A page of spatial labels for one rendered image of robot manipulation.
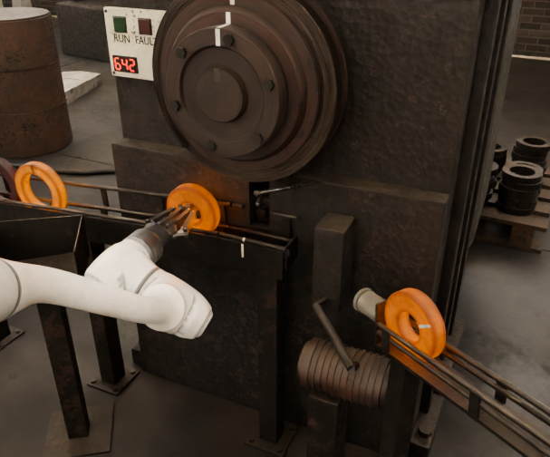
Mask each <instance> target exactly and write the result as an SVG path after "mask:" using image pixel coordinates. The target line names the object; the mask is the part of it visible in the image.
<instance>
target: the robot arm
mask: <svg viewBox="0 0 550 457"><path fill-rule="evenodd" d="M196 211H198V208H197V207H196V206H195V205H194V204H192V203H189V202H188V203H185V204H184V205H183V206H182V204H179V207H178V208H176V207H171V208H169V209H166V210H164V211H163V212H161V213H160V214H158V215H156V216H154V217H153V218H150V219H145V225H146V227H144V228H140V229H137V230H135V231H134V232H133V233H132V234H130V235H129V236H128V237H127V238H125V239H124V240H123V241H122V242H120V243H117V244H114V245H113V246H111V247H110V248H108V249H106V250H105V251H104V252H103V253H101V254H100V255H99V256H98V257H97V258H96V259H95V260H94V261H93V262H92V263H91V265H90V266H89V267H88V268H87V270H86V272H85V274H84V277H82V276H79V275H76V274H73V273H70V272H67V271H63V270H60V269H56V268H52V267H44V266H38V265H32V264H25V263H20V262H15V261H10V260H7V259H3V258H0V322H2V321H4V320H6V319H7V318H9V317H10V316H12V315H14V314H15V313H17V312H19V311H20V310H22V309H24V308H26V307H28V306H30V305H32V304H37V303H45V304H53V305H58V306H66V307H70V308H74V309H79V310H82V311H87V312H91V313H94V314H99V315H103V316H110V317H115V318H119V319H122V320H127V321H131V322H135V323H141V324H146V325H147V326H148V327H150V328H151V329H154V330H157V331H162V332H166V333H168V334H174V335H177V336H179V337H183V338H188V339H194V338H195V337H200V336H201V335H202V333H203V332H204V330H205V328H206V327H207V324H208V323H209V321H210V319H211V318H212V316H213V313H212V307H211V305H210V304H209V303H208V301H207V300H206V299H205V298H204V297H203V296H202V295H201V294H200V293H199V292H198V291H197V290H196V289H195V288H193V287H191V286H190V285H189V284H187V283H185V282H184V281H182V280H181V279H179V278H177V277H175V276H173V275H171V274H170V273H167V272H165V271H164V270H162V269H160V268H159V267H157V266H156V265H155V264H154V263H156V262H157V261H158V260H159V259H160V258H161V256H162V254H163V251H164V250H165V249H166V248H167V247H168V246H169V244H170V242H171V240H173V239H175V238H177V237H178V236H184V238H188V233H189V231H190V230H191V228H192V226H193V225H194V223H195V221H196V220H197V216H196ZM170 212H171V213H170ZM182 226H183V227H182ZM179 228H181V229H179Z"/></svg>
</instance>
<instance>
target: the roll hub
mask: <svg viewBox="0 0 550 457"><path fill-rule="evenodd" d="M220 25H222V24H216V25H212V26H209V27H206V28H203V29H200V30H197V31H196V32H193V33H191V34H189V35H188V36H186V37H185V38H184V39H183V40H182V41H181V42H180V43H179V44H178V46H177V47H176V48H175V50H174V52H173V54H172V55H171V57H170V59H169V65H168V69H167V76H166V87H167V95H168V99H169V104H170V103H171V101H178V102H179V105H180V108H179V110H178V111H172V112H173V114H174V116H175V118H176V120H177V122H178V123H179V126H180V127H181V128H182V130H183V131H184V132H185V133H186V134H187V135H188V136H189V138H190V139H191V140H193V141H194V142H195V143H196V144H197V145H199V146H200V147H202V148H203V149H205V150H207V151H208V149H207V143H208V142H209V141H214V142H215V144H216V145H217V148H216V150H215V151H211V152H213V153H215V154H217V155H221V156H227V157H238V156H243V155H247V154H249V153H251V152H253V151H256V150H257V149H259V148H260V147H262V146H263V145H264V144H266V143H267V142H268V141H270V140H271V139H272V138H273V137H274V136H275V135H276V134H277V132H278V131H279V129H280V128H281V126H282V124H283V122H284V119H285V115H286V111H287V106H288V88H287V82H286V79H285V73H284V70H283V68H282V65H281V64H280V62H279V60H278V59H277V57H276V55H275V53H274V52H273V51H272V49H271V48H270V47H269V46H268V45H267V44H266V43H265V42H264V41H263V40H262V39H261V38H260V37H258V36H257V35H256V34H254V33H252V32H250V31H248V30H246V29H245V28H243V27H240V26H236V25H232V24H229V25H226V26H223V27H220V28H217V27H218V26H220ZM216 29H219V32H220V46H216ZM225 34H232V35H233V37H234V39H235V41H234V42H233V44H232V45H231V46H228V45H225V44H224V42H223V40H222V39H223V37H224V35H225ZM178 47H184V48H185V50H186V52H187V55H186V57H185V58H184V59H182V58H178V57H177V55H176V51H177V48H178ZM266 79H267V80H272V81H273V83H274V85H275V87H274V88H273V90H272V91H271V92H269V91H265V89H264V87H263V83H264V81H265V80H266ZM254 133H261V135H262V137H263V140H262V142H261V143H260V144H256V143H254V142H253V140H252V137H253V135H254Z"/></svg>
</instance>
